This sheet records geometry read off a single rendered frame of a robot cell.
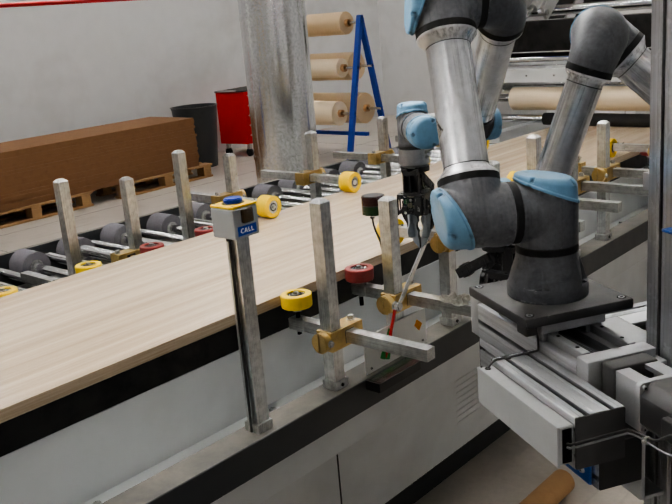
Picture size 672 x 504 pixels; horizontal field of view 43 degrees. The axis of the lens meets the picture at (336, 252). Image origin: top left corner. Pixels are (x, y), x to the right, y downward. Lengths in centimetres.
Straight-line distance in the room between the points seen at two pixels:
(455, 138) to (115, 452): 101
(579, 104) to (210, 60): 946
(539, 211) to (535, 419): 38
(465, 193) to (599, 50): 45
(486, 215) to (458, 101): 22
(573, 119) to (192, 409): 109
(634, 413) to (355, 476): 132
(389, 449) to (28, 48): 764
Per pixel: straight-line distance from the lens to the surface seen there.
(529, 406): 143
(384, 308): 222
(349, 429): 222
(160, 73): 1063
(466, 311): 216
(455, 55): 164
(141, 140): 888
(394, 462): 277
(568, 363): 154
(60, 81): 990
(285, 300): 216
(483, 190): 155
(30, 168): 823
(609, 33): 185
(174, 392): 205
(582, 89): 184
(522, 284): 162
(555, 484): 293
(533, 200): 157
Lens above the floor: 158
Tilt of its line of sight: 15 degrees down
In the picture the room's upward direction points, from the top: 5 degrees counter-clockwise
